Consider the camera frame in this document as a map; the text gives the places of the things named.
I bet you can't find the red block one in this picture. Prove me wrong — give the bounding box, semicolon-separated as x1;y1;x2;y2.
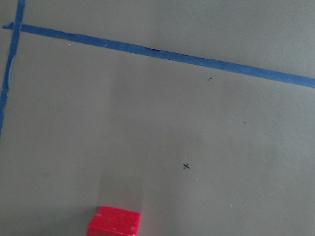
86;206;141;236

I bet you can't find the brown paper table cover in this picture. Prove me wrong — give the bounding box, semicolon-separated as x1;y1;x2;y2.
0;0;315;236

